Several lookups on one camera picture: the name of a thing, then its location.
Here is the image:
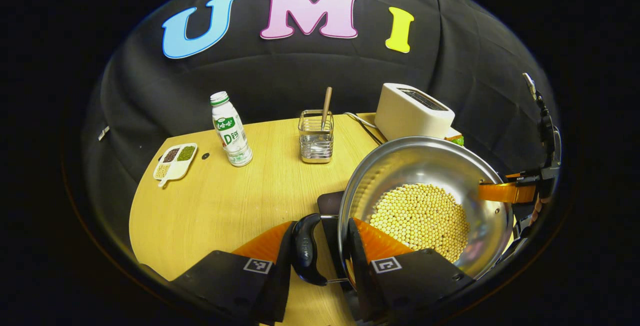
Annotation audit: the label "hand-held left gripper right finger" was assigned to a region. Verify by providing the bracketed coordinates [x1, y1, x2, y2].
[347, 218, 476, 323]

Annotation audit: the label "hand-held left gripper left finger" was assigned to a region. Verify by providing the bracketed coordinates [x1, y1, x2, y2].
[170, 220, 296, 326]

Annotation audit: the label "black induction cooktop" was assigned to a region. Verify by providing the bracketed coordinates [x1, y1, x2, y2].
[317, 191, 353, 292]

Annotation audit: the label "stainless steel pot black handles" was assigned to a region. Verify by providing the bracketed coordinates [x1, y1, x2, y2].
[291, 136, 516, 287]

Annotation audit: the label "pile of soybeans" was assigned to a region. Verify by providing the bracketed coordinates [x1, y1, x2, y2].
[369, 182, 471, 263]

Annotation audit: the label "white toaster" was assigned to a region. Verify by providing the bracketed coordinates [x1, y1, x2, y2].
[375, 83, 456, 142]

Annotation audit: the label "white drink bottle green label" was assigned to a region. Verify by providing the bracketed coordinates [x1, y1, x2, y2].
[210, 91, 253, 167]

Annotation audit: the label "white divided dish of beans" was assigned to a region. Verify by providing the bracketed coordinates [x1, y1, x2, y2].
[153, 143, 198, 188]

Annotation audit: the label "wooden stick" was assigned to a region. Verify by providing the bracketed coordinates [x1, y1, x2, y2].
[320, 86, 333, 132]

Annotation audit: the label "black backdrop cloth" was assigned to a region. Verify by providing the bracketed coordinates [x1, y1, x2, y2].
[80, 0, 562, 267]

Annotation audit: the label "metal wire utensil holder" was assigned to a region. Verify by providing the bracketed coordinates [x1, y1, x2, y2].
[298, 110, 335, 164]

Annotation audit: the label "black power cable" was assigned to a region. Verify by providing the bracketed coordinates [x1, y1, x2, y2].
[357, 119, 387, 145]

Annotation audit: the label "white power cable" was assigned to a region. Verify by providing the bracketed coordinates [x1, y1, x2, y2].
[345, 112, 379, 130]

